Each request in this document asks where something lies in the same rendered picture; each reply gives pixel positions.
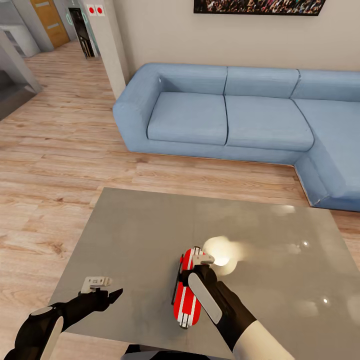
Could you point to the sofa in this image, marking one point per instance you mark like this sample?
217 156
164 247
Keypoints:
305 118

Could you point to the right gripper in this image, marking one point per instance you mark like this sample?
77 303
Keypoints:
183 277

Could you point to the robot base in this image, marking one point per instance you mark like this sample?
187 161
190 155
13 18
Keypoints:
133 353

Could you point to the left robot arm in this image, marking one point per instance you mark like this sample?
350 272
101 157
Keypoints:
38 335

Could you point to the coffee table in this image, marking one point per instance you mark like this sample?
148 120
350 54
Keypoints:
289 265

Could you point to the radio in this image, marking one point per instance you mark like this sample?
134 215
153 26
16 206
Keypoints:
186 307

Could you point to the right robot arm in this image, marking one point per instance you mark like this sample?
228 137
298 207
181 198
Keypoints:
245 336

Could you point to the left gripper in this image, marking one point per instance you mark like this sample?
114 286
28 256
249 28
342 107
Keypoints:
99 301

